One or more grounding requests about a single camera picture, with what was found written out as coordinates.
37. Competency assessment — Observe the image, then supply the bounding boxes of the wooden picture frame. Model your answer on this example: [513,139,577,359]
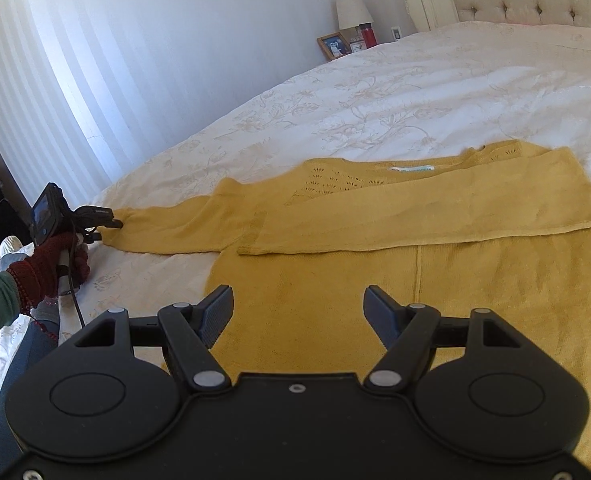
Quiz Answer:
[317,31,353,61]

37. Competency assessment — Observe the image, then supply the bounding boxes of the person's leg in jeans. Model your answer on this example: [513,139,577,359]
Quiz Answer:
[0,305,62,463]

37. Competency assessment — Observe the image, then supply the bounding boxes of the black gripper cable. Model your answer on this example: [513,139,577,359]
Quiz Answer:
[66,260,85,330]

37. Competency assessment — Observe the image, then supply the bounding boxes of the white table lamp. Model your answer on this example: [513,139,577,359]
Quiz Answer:
[335,0,371,32]

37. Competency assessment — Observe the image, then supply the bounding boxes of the yellow knit sweater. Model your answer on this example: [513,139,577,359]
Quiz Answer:
[100,141,591,480]

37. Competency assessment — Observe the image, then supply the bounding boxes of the red bead bracelet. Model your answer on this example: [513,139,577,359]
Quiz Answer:
[6,267,59,344]

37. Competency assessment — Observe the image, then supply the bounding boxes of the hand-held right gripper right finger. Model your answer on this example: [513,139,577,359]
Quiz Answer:
[364,285,539,393]

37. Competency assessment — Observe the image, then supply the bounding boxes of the white vertical blinds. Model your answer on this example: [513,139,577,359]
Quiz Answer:
[0,0,141,208]

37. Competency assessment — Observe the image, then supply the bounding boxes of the white bedpost finial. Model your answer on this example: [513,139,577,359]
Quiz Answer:
[0,236,25,262]

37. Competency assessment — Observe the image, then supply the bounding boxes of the white floral bedspread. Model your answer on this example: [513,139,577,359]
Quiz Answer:
[0,20,591,361]

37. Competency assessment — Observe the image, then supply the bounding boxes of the person's left hand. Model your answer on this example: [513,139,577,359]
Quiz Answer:
[8,232,91,314]

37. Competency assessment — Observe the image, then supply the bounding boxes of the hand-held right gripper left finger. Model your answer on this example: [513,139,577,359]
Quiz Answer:
[58,285,234,393]

